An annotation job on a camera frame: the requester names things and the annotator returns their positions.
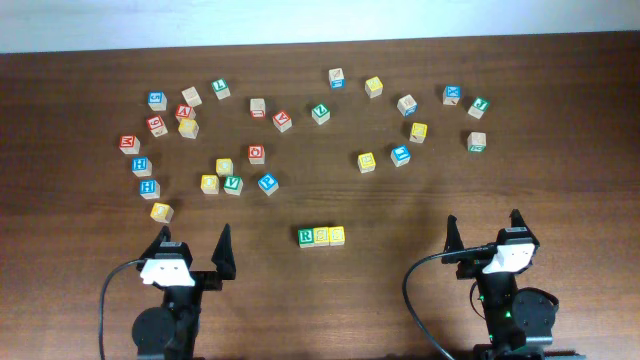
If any blue letter P block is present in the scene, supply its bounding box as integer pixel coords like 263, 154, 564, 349
258, 173, 279, 196

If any green letter Z block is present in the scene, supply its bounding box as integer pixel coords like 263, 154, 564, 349
311, 103, 330, 125

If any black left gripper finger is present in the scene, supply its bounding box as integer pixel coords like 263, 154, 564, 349
211, 224, 236, 280
152, 225, 171, 245

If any green letter T block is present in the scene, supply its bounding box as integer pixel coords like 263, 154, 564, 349
211, 78, 231, 100

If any wooden block green R side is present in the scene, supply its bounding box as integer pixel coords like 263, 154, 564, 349
467, 132, 486, 152

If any blue letter H lower block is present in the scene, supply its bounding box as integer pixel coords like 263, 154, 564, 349
139, 179, 161, 200

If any yellow block centre left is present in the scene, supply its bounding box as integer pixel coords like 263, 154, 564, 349
215, 158, 234, 177

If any green letter R block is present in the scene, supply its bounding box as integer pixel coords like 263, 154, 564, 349
297, 228, 315, 248

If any green letter J block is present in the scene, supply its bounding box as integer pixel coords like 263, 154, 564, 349
468, 97, 490, 119

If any yellow block top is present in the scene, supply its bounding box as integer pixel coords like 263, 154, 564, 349
364, 76, 384, 98

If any red letter O block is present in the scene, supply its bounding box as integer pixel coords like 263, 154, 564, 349
248, 144, 266, 165

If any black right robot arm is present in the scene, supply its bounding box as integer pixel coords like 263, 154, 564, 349
442, 209, 584, 360

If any yellow block beside V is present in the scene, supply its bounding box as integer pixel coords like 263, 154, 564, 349
200, 174, 220, 195

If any blue letter I block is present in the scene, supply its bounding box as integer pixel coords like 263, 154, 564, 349
390, 145, 411, 167

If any wooden block blue D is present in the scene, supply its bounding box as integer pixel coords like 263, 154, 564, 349
397, 94, 418, 117

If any plain wooden block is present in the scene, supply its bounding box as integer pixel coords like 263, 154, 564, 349
182, 86, 202, 107

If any yellow block near 9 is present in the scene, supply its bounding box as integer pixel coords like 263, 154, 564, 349
178, 119, 199, 139

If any blue number 5 block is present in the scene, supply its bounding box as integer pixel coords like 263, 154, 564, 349
147, 91, 168, 111

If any yellow letter O block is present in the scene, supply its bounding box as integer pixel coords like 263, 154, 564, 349
150, 202, 174, 224

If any green letter V block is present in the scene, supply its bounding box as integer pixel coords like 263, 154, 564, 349
223, 176, 244, 196

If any blue letter H upper block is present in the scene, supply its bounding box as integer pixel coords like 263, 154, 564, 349
131, 157, 152, 177

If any red letter V block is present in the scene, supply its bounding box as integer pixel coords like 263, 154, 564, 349
175, 104, 196, 122

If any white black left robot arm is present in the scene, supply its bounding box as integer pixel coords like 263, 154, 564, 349
132, 225, 236, 360

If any yellow letter S block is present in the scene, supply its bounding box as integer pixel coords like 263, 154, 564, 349
329, 226, 346, 246
313, 227, 330, 247

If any wooden block red side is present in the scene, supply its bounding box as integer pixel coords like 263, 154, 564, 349
250, 98, 266, 118

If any red letter A block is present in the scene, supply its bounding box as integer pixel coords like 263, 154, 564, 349
272, 110, 292, 132

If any wooden block blue side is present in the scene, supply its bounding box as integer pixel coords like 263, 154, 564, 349
328, 68, 345, 89

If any yellow umbrella block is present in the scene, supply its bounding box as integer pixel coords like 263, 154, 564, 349
357, 152, 376, 173

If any yellow block right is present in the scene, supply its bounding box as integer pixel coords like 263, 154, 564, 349
409, 122, 428, 143

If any red number 9 block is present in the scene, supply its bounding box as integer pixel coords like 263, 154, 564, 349
146, 115, 168, 137

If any red letter M block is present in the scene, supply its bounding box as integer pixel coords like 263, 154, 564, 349
119, 135, 141, 155

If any blue letter K block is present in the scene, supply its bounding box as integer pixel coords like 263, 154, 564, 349
442, 85, 461, 106

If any blue letter h block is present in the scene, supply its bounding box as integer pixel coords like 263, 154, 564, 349
139, 179, 161, 200
131, 157, 152, 177

